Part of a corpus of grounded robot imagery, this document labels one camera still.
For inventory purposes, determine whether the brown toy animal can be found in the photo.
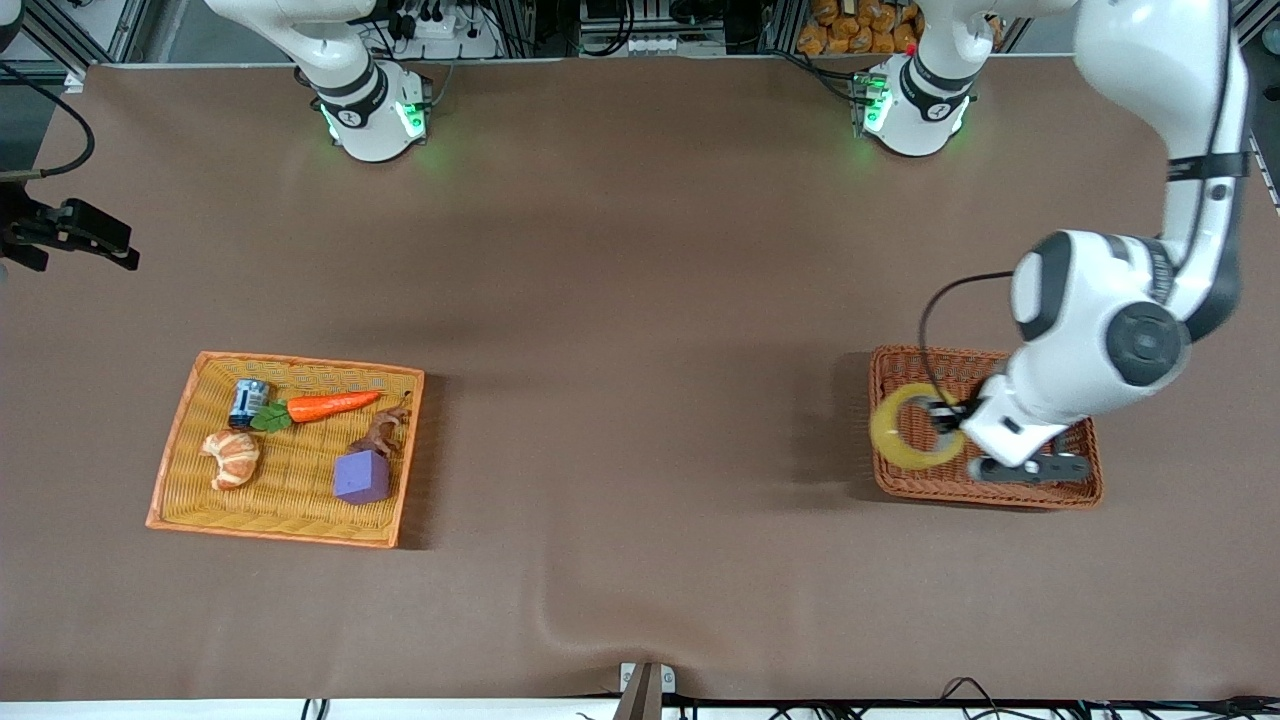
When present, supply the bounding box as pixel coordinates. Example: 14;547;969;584
348;392;414;461

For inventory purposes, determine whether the white power strip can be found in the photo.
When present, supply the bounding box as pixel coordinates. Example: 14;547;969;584
395;0;501;59

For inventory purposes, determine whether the toy croissant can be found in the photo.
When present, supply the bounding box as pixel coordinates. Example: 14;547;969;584
199;429;262;492

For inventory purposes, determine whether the table cover mat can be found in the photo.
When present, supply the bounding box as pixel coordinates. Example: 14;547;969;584
0;55;1280;701

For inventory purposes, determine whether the purple block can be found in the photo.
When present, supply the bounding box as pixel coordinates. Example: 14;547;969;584
332;449;392;506

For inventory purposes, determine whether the metal table clamp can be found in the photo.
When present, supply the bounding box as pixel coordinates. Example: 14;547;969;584
618;661;678;720

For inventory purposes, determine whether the orange toy carrot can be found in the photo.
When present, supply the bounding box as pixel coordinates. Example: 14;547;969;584
250;390;383;433

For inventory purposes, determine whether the orange woven tray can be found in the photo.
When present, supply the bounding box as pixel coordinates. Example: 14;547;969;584
145;350;426;550

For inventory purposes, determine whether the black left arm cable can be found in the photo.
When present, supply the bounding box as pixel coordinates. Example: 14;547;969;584
918;270;1016;406

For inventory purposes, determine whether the brown woven wicker basket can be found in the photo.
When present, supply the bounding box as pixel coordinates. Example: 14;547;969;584
867;345;1106;511

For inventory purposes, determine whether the bag of orange buns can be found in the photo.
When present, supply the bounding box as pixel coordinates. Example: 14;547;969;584
797;0;923;56

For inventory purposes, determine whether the black floor cable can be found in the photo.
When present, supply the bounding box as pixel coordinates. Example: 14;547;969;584
1085;695;1280;716

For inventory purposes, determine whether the small blue can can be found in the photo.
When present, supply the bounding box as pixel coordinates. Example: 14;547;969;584
230;378;273;429

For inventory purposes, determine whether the yellow tape roll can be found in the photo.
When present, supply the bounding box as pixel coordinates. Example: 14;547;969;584
869;383;968;472

